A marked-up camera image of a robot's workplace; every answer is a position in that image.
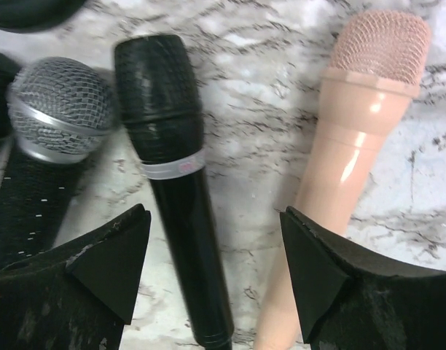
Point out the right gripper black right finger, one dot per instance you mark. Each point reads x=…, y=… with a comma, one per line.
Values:
x=352, y=298

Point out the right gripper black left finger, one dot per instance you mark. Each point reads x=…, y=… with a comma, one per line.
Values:
x=79, y=295

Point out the beige pink microphone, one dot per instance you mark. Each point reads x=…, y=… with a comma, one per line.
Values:
x=373, y=74

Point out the black stand with round base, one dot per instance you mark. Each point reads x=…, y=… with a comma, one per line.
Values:
x=22, y=16

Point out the silver mesh head black microphone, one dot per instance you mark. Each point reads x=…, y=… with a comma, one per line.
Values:
x=61, y=110

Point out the black microphone with white ring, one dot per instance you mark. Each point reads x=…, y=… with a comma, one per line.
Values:
x=162, y=112

